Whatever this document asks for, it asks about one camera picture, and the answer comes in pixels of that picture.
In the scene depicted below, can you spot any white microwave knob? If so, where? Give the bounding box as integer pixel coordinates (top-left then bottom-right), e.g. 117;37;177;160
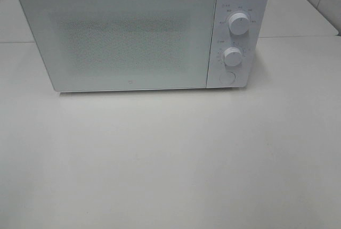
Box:
223;47;242;67
228;11;250;35

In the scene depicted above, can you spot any lower white microwave knob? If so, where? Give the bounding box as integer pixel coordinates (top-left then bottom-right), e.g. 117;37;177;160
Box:
223;47;242;67

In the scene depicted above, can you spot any white microwave door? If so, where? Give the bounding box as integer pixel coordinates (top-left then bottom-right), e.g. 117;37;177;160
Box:
19;0;215;92

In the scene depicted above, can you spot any upper white microwave knob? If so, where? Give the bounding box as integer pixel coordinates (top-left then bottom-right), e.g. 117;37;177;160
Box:
228;11;250;35

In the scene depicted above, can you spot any white microwave oven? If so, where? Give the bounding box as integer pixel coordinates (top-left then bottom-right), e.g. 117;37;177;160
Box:
15;0;271;96

